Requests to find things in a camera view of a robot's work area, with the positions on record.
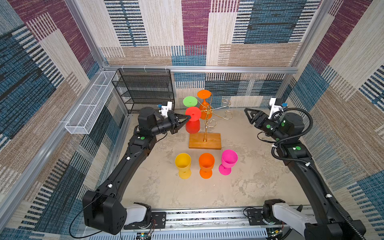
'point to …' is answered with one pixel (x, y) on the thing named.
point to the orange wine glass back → (206, 110)
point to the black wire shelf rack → (143, 89)
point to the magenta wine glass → (229, 158)
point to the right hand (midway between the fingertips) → (247, 113)
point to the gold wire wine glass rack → (209, 140)
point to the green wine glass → (190, 101)
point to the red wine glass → (193, 124)
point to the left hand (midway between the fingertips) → (191, 115)
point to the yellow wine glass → (183, 162)
